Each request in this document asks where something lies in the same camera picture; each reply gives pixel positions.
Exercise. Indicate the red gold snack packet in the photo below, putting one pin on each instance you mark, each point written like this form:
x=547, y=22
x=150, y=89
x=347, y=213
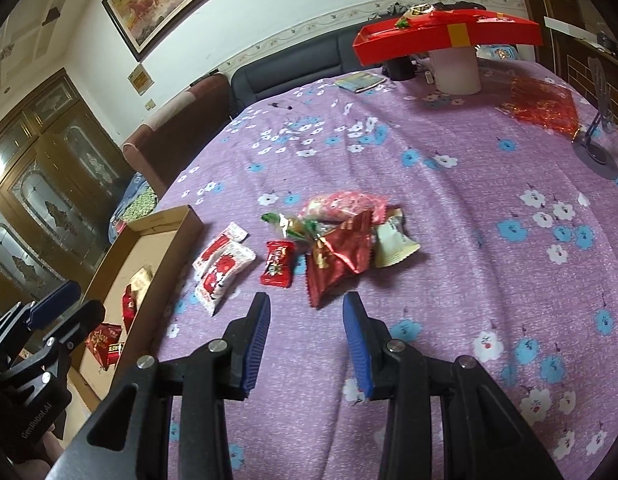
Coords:
x=101, y=340

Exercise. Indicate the green wrapped candy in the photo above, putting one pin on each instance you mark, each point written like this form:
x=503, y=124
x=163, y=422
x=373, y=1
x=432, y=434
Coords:
x=404, y=22

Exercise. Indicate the white red snack packet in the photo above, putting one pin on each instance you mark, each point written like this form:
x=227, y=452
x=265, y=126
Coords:
x=216, y=250
x=224, y=275

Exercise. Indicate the red tray on white cup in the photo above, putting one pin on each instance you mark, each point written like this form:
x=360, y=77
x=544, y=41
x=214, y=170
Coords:
x=414, y=42

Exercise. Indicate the beige biscuit packet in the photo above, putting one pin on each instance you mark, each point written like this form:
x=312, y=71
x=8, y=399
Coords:
x=141, y=281

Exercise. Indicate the brown armchair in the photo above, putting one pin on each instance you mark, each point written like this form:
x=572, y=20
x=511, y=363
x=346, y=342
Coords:
x=189, y=125

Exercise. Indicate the black leather sofa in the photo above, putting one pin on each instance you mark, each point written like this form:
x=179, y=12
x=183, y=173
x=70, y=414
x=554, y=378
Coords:
x=289, y=70

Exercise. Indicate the pink snack packet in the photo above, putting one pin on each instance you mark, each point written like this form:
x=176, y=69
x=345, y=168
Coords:
x=339, y=205

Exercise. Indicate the blue printed packet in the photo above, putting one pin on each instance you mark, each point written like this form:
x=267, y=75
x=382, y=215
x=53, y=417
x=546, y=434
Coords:
x=496, y=52

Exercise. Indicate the gold wrapped candy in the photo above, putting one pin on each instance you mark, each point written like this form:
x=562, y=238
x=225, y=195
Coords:
x=420, y=10

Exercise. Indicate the red plastic bag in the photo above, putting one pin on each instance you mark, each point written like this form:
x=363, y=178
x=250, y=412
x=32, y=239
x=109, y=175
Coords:
x=539, y=105

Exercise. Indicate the black pen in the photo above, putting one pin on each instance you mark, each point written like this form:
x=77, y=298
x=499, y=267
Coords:
x=281, y=106

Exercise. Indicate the black pouch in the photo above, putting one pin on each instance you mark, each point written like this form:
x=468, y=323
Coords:
x=399, y=67

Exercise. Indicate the white green snack packet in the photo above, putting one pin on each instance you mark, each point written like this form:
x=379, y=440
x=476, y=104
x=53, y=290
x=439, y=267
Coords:
x=394, y=245

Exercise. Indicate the printed booklet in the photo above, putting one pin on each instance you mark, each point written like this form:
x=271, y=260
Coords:
x=361, y=82

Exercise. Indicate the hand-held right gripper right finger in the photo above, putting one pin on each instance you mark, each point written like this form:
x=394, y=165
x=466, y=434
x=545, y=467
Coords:
x=356, y=350

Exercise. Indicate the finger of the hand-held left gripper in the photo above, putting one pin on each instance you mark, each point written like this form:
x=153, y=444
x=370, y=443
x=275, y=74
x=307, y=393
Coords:
x=84, y=317
x=54, y=302

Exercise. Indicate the green clear snack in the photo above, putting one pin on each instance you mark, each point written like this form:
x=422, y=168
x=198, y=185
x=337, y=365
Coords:
x=294, y=227

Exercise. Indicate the white cylindrical container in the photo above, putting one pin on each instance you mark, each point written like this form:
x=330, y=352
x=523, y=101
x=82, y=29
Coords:
x=456, y=72

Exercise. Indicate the dark red snack packet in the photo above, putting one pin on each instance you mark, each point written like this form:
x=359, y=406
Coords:
x=339, y=260

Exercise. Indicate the grey phone stand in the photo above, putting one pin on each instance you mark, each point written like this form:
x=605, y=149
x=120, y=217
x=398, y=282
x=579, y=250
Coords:
x=596, y=157

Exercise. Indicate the blue green cloth pile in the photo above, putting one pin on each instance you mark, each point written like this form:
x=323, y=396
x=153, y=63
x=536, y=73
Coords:
x=136, y=205

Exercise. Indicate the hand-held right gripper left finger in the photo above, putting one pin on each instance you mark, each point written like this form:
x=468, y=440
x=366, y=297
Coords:
x=254, y=345

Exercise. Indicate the small red candy packet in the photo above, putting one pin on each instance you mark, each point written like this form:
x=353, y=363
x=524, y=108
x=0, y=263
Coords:
x=277, y=264

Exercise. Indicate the red gold flat packet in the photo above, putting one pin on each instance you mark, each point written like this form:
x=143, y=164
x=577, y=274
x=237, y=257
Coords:
x=116, y=352

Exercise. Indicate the yellow wall plaque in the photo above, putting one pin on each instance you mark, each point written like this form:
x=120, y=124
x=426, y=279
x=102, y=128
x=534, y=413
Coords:
x=140, y=78

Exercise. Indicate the wooden glass-door cabinet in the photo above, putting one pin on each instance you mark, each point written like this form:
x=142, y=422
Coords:
x=39, y=185

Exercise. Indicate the shallow cardboard box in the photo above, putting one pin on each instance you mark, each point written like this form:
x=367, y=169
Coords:
x=159, y=250

